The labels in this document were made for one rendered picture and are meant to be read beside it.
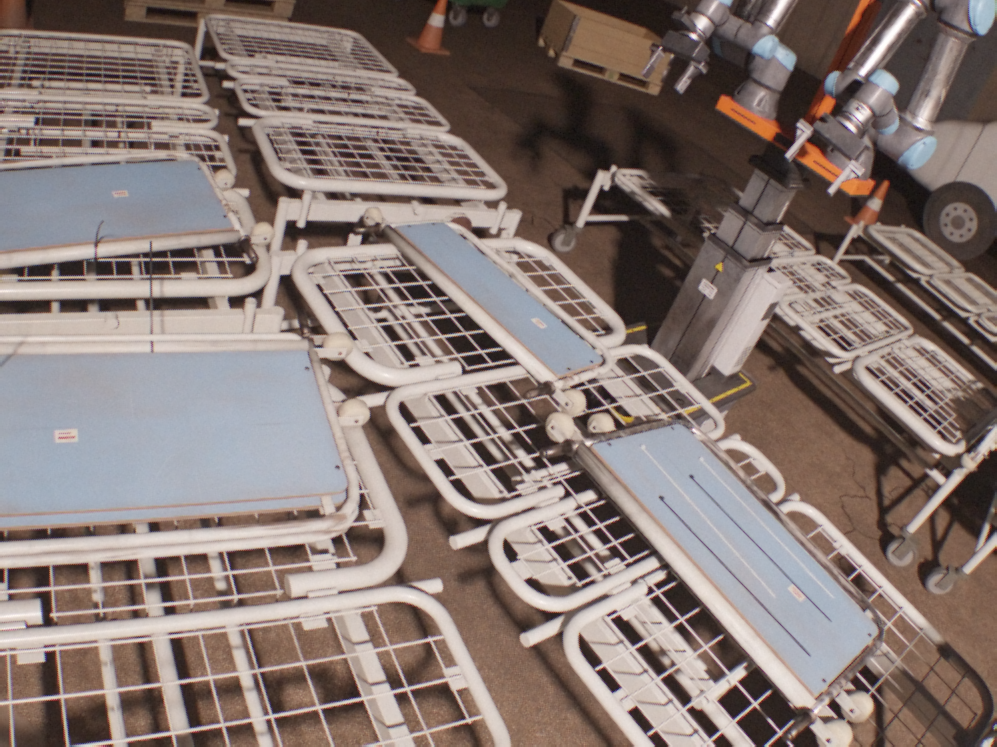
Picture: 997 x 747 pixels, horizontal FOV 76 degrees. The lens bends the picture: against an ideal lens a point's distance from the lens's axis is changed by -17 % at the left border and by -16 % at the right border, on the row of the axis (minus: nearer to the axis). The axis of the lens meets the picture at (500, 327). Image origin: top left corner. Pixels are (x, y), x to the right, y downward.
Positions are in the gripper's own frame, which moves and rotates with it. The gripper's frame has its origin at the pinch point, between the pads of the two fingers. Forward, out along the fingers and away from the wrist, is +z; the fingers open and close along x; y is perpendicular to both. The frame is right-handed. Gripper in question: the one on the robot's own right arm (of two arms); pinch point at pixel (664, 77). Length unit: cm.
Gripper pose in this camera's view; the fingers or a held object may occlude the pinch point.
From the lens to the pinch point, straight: 209.7
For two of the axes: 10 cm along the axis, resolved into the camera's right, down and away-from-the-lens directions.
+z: -5.5, 8.2, 1.7
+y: 6.3, 2.8, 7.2
